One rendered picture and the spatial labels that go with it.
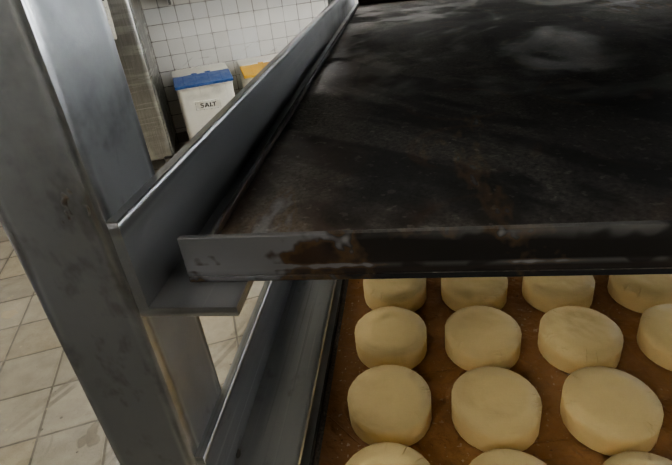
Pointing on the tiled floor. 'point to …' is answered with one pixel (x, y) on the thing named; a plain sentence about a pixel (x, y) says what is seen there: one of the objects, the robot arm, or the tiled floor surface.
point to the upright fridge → (137, 56)
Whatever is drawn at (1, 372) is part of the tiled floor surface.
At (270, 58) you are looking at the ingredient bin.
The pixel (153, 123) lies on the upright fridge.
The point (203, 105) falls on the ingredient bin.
